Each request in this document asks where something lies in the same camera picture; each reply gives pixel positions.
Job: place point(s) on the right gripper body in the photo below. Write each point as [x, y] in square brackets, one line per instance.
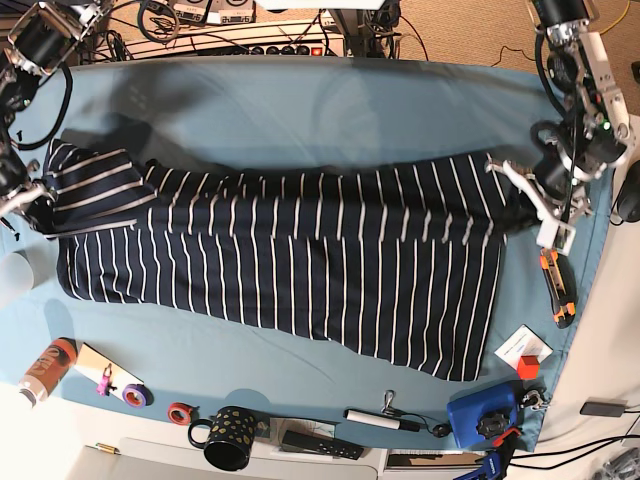
[32, 187]

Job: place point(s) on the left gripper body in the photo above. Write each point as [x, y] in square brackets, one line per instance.
[573, 155]

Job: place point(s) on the navy white striped t-shirt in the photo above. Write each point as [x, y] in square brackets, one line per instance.
[400, 262]

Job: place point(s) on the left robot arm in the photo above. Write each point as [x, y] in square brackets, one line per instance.
[574, 70]

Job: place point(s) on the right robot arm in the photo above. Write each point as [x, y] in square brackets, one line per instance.
[39, 44]

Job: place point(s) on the translucent plastic cup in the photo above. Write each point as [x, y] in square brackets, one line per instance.
[17, 278]

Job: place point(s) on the orange black utility knife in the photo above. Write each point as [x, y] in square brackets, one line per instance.
[561, 286]

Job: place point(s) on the white paper card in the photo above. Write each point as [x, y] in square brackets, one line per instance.
[523, 343]

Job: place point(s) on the red cube block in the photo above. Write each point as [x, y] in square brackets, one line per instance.
[528, 367]

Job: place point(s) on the orange drink can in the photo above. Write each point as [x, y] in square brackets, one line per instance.
[44, 375]

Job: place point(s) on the wooden board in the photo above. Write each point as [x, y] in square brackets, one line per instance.
[91, 363]

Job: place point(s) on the pink small clip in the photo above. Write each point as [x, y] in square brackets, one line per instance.
[104, 386]

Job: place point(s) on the purple tape roll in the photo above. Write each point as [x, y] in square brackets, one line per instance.
[136, 395]

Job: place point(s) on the blue plastic case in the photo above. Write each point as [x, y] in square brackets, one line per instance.
[484, 415]

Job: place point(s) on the silver carabiner clip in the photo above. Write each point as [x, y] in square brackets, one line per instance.
[387, 408]

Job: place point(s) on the teal table cloth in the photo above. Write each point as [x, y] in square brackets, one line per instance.
[282, 112]

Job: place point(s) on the red tape roll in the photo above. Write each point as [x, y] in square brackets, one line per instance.
[180, 413]

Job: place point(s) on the white black marker pen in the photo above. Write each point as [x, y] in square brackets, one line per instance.
[381, 421]

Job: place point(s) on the black power strip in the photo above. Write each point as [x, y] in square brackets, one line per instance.
[260, 50]

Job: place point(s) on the black patterned mug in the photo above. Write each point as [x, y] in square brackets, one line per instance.
[226, 440]

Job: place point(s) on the black remote control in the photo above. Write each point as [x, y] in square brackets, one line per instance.
[321, 445]

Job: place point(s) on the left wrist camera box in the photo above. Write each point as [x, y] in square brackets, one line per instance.
[556, 235]

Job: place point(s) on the blue handled clamp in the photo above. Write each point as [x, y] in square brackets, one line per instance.
[494, 465]

